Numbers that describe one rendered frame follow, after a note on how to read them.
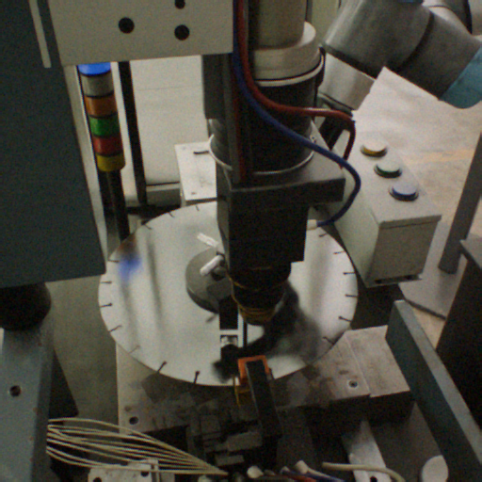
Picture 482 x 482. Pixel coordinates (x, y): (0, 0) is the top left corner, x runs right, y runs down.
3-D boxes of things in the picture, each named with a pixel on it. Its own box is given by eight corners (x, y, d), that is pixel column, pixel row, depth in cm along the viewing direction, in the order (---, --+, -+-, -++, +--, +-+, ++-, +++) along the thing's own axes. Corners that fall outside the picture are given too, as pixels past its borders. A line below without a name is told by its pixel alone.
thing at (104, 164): (98, 158, 90) (94, 142, 88) (125, 155, 91) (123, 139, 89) (98, 173, 87) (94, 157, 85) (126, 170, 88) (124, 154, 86)
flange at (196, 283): (288, 285, 71) (290, 271, 70) (215, 323, 67) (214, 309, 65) (239, 239, 78) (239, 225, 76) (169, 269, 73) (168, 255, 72)
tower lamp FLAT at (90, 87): (83, 84, 82) (79, 64, 80) (114, 81, 82) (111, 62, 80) (83, 98, 78) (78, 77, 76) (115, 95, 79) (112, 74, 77)
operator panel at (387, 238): (320, 197, 120) (327, 135, 110) (368, 191, 121) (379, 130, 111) (366, 288, 99) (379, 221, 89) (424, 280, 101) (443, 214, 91)
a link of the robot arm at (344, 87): (307, 42, 64) (361, 72, 68) (288, 79, 66) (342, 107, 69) (333, 56, 58) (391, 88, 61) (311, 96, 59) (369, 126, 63)
